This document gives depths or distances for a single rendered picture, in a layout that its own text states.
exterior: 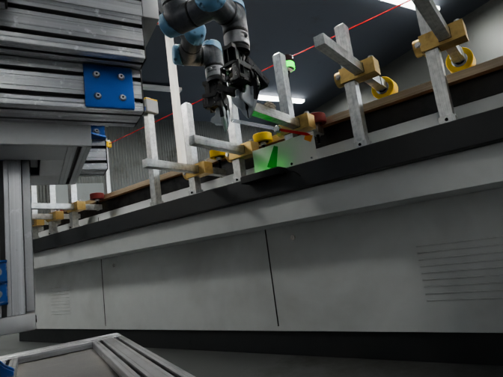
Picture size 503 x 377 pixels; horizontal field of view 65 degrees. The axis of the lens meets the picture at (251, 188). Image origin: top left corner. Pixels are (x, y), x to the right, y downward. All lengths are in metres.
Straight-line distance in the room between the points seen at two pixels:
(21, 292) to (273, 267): 1.04
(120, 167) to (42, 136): 7.30
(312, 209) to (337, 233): 0.22
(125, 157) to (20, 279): 7.35
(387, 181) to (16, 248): 0.98
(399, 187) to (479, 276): 0.37
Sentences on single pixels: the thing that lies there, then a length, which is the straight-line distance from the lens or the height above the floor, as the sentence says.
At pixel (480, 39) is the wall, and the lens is 6.92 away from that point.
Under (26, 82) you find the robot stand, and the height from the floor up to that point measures 0.76.
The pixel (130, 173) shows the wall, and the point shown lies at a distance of 8.16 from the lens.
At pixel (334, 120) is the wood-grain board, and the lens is 1.55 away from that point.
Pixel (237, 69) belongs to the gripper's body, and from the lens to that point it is 1.16.
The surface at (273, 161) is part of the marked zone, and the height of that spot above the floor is 0.74.
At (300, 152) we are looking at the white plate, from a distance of 1.37.
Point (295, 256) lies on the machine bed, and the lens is 1.63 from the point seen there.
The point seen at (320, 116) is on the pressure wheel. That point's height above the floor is 0.89.
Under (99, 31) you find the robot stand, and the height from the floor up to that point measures 0.86.
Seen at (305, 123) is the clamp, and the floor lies 0.84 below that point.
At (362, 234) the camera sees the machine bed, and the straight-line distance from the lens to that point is 1.50.
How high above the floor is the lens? 0.42
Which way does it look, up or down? 10 degrees up
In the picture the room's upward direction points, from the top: 8 degrees counter-clockwise
